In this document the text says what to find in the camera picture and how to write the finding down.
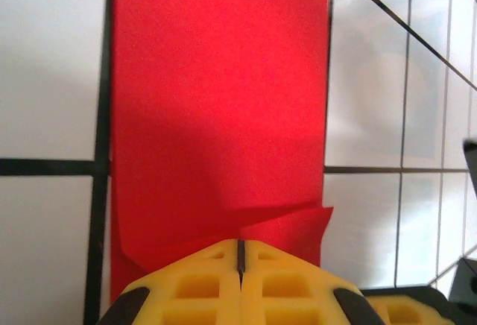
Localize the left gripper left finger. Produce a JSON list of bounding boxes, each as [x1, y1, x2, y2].
[[97, 239, 242, 325]]

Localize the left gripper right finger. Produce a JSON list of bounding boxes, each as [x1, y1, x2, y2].
[[238, 239, 377, 325]]

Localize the red cloth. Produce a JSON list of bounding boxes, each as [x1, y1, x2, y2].
[[109, 0, 335, 303]]

